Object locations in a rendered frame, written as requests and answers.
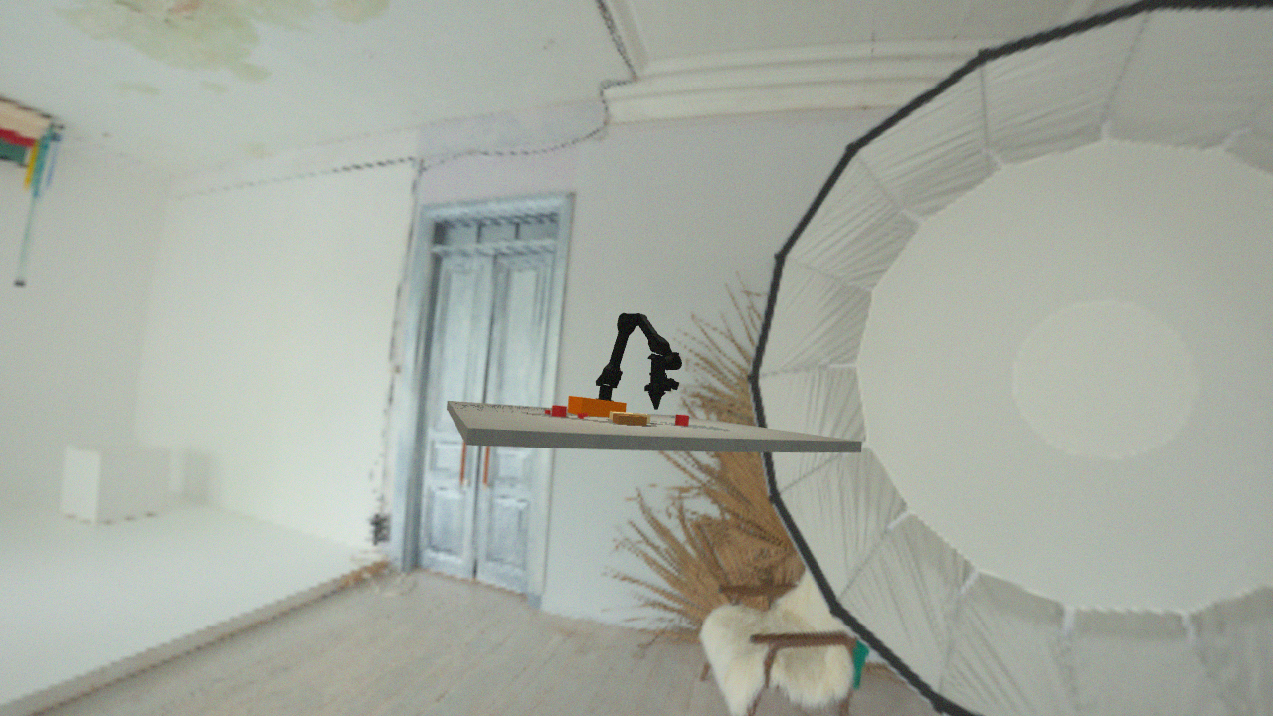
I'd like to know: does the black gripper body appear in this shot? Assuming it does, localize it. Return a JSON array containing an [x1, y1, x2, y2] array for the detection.
[[644, 369, 671, 392]]

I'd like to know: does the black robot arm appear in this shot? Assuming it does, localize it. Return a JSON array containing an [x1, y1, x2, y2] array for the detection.
[[596, 313, 682, 401]]

